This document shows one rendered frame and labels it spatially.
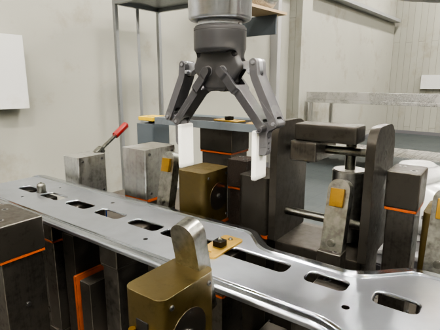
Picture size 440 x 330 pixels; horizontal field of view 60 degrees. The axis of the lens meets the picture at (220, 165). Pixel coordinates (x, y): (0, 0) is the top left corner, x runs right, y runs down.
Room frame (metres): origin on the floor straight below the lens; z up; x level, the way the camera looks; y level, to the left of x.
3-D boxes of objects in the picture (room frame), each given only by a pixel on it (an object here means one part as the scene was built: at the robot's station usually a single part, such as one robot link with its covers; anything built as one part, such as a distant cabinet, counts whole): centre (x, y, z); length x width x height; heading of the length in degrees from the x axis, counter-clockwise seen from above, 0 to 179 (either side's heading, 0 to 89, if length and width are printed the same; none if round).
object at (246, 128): (0.98, -0.01, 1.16); 0.37 x 0.14 x 0.02; 54
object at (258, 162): (0.53, -0.05, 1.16); 0.03 x 0.01 x 0.07; 144
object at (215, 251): (0.57, 0.00, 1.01); 0.08 x 0.04 x 0.01; 144
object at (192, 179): (0.80, 0.03, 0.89); 0.12 x 0.08 x 0.38; 144
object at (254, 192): (0.76, -0.10, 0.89); 0.12 x 0.07 x 0.38; 144
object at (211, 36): (0.57, 0.00, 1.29); 0.08 x 0.07 x 0.09; 54
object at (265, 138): (0.52, -0.07, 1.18); 0.03 x 0.01 x 0.05; 54
